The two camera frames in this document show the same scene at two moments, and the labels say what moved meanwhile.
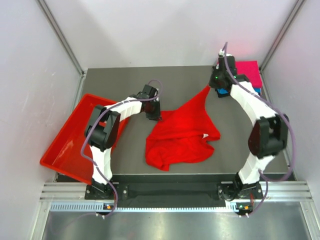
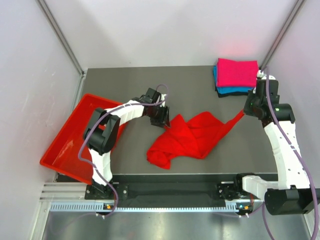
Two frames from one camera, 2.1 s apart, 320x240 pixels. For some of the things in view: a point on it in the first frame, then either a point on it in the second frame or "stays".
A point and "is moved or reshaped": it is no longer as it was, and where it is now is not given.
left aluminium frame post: x=62 y=36 stays
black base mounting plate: x=209 y=187 stays
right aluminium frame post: x=296 y=8 stays
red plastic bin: x=64 y=154 stays
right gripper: x=215 y=70 -> x=246 y=108
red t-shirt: x=181 y=135 is moved or reshaped
